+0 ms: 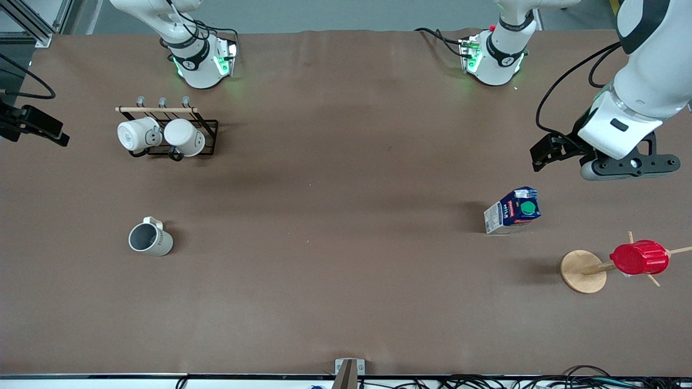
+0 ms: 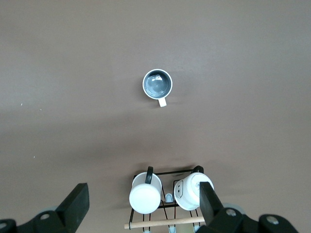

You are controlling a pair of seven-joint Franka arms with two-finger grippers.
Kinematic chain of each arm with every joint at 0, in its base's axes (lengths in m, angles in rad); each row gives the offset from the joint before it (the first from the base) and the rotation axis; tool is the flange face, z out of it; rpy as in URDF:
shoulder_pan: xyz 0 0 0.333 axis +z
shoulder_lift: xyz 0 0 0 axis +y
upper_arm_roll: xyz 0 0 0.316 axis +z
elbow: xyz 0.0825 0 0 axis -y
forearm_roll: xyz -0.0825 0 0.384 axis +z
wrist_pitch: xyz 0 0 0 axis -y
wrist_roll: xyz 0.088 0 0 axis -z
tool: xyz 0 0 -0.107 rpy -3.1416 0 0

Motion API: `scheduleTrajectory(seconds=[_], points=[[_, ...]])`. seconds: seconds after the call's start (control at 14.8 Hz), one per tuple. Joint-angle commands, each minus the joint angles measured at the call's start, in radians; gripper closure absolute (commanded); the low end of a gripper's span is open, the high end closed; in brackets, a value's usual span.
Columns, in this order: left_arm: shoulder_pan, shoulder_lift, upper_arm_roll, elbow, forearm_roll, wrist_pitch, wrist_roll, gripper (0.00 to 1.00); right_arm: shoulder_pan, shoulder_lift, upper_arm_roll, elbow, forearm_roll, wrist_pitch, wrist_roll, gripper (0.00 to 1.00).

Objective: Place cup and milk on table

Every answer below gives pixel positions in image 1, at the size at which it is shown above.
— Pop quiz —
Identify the blue milk carton green cap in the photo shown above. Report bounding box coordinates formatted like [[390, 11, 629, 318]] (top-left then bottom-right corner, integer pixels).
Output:
[[484, 186, 541, 236]]

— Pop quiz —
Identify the white mug with grey inside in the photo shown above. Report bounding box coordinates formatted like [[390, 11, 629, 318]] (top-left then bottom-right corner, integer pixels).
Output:
[[128, 216, 174, 257]]

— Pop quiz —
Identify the wooden cup tree stand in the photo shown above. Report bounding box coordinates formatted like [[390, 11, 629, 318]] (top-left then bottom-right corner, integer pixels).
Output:
[[560, 231, 692, 294]]

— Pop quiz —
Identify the red plastic cup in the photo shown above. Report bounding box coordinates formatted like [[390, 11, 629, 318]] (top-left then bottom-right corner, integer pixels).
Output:
[[610, 240, 670, 276]]

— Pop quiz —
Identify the brown table cover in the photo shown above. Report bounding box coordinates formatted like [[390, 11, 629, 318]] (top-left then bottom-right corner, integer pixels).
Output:
[[0, 30, 692, 377]]

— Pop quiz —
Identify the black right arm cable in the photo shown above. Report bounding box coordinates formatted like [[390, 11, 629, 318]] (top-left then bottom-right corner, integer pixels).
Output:
[[0, 53, 56, 100]]

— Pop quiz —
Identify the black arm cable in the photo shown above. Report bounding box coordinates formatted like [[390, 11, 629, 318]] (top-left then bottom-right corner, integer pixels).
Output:
[[535, 42, 622, 137], [0, 53, 56, 100]]

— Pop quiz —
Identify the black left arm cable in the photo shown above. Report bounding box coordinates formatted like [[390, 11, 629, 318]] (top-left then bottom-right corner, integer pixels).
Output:
[[535, 42, 622, 137]]

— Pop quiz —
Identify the white mug with dark handle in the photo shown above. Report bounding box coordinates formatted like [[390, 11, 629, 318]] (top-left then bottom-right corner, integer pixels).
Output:
[[163, 118, 206, 158], [117, 117, 163, 153]]

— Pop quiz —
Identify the aluminium frame profile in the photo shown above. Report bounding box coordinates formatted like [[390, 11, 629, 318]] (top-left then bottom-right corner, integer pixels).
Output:
[[0, 0, 74, 48]]

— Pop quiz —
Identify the black base power cable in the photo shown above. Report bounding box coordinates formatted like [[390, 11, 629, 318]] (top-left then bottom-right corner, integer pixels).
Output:
[[415, 28, 467, 58]]

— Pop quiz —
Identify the black wire mug rack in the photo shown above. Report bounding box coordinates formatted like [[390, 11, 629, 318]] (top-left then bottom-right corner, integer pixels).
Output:
[[115, 96, 219, 162]]

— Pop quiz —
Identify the black looped floor cable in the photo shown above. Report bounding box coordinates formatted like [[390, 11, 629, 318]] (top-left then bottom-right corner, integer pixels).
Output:
[[562, 365, 613, 380]]

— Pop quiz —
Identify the metal bracket with wooden post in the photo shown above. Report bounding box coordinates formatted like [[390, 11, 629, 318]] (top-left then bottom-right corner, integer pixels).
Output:
[[335, 358, 365, 389]]

